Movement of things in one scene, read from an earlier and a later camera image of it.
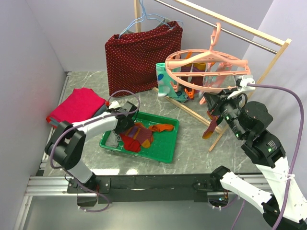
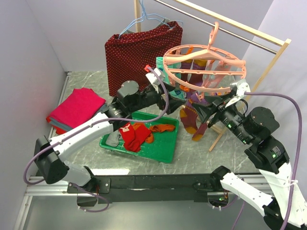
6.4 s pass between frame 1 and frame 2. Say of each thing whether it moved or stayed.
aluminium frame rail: stayed
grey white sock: stayed
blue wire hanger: stayed
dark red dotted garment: stayed
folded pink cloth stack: stayed
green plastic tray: stayed
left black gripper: moved
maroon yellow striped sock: moved
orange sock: stayed
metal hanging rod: stayed
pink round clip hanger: moved
